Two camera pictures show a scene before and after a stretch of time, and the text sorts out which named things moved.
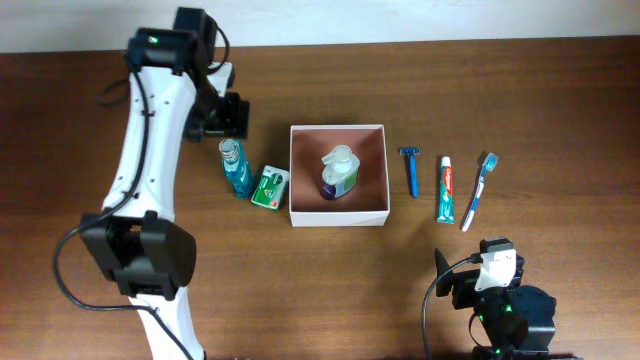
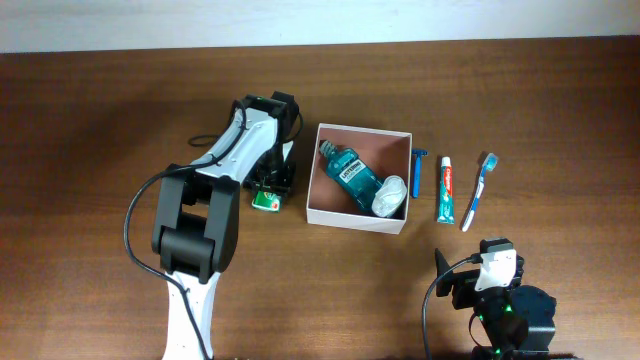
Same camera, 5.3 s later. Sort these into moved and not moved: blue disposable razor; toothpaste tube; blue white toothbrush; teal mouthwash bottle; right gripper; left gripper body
Moved: blue disposable razor; teal mouthwash bottle; left gripper body
Not moved: right gripper; toothpaste tube; blue white toothbrush
